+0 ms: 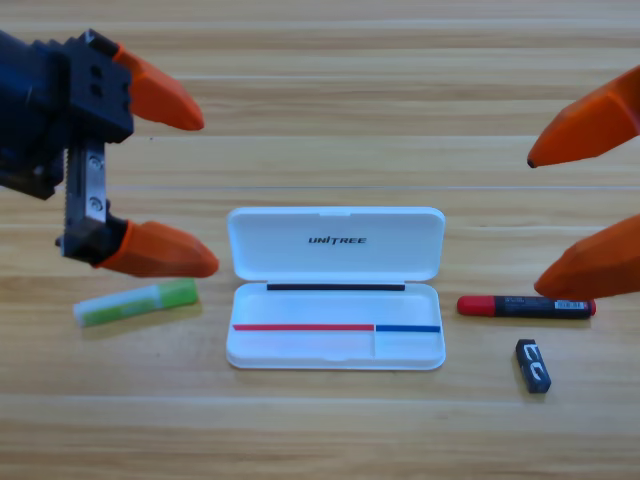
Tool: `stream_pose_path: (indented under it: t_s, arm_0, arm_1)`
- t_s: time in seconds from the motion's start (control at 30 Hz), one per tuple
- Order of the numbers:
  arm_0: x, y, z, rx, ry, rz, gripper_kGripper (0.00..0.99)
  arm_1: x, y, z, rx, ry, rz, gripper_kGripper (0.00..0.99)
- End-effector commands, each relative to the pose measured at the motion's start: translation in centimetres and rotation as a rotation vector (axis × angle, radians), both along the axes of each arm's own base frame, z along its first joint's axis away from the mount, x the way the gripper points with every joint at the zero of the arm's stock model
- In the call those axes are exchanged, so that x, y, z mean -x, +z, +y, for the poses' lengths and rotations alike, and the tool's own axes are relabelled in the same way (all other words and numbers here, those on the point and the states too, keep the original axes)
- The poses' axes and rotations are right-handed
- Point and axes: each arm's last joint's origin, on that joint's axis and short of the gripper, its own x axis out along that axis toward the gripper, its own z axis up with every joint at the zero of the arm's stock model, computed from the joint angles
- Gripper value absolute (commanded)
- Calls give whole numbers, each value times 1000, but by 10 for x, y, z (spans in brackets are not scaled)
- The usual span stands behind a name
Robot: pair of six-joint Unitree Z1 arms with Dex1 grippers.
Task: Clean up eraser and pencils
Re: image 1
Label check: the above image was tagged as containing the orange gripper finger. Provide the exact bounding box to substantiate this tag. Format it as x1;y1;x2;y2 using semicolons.
94;219;220;279
533;214;640;301
526;64;640;169

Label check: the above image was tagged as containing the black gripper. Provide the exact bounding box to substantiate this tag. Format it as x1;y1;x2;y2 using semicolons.
0;28;206;267

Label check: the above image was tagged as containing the green highlighter pen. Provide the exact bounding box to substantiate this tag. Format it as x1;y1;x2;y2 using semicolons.
72;278;200;329

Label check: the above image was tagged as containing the black marker with red cap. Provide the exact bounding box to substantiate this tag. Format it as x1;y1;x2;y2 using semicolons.
456;294;598;321

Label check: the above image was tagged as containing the black eraser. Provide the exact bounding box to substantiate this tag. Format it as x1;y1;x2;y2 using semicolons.
514;338;553;394

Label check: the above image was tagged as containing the white Unitree pencil case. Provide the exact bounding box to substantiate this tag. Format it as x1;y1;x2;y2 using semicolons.
225;206;447;372

